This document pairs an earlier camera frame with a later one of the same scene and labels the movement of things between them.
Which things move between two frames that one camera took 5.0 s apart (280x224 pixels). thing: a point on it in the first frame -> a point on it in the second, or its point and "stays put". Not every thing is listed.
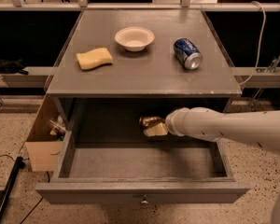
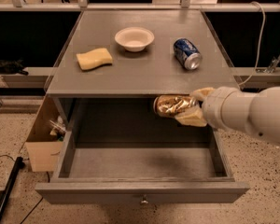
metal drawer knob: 144,202 stays put
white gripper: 174,121 -> 217,106
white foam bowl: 134,38 stays put
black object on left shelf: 5,66 stays put
